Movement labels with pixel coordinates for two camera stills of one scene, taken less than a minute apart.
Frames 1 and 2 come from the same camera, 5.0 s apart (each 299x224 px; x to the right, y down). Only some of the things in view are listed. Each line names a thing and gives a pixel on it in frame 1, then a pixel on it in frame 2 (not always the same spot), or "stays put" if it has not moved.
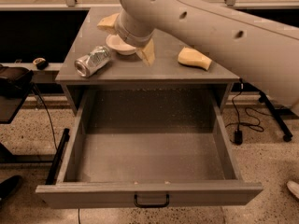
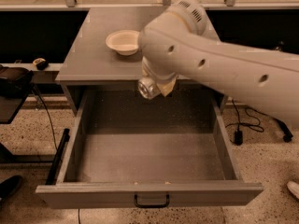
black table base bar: (52, 174) stays put
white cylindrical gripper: (128, 35) to (157, 76)
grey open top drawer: (149, 148) stays put
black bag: (14, 81) stays put
